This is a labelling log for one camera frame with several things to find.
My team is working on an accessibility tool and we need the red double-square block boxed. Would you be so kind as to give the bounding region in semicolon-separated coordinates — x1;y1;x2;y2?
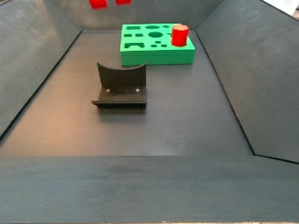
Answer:
88;0;132;10

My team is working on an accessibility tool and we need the black curved holder stand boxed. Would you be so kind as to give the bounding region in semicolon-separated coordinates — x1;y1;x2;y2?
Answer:
90;63;146;108

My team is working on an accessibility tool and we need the green foam shape board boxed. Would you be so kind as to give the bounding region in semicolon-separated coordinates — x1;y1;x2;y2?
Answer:
118;24;194;67

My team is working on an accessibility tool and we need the red hexagonal prism block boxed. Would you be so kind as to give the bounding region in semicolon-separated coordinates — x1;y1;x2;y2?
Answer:
170;24;189;46

